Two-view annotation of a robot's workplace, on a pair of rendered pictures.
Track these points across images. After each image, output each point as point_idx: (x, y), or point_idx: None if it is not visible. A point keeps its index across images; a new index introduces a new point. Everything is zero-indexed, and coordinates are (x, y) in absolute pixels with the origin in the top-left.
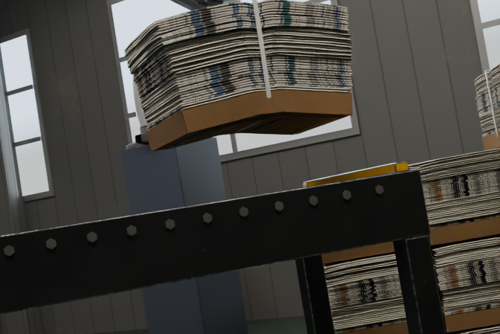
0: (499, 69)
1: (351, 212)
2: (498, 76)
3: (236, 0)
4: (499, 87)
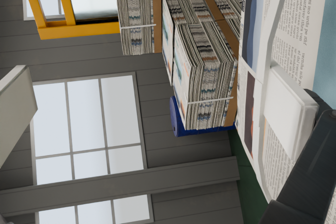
0: (193, 78)
1: None
2: (196, 83)
3: (273, 59)
4: (204, 83)
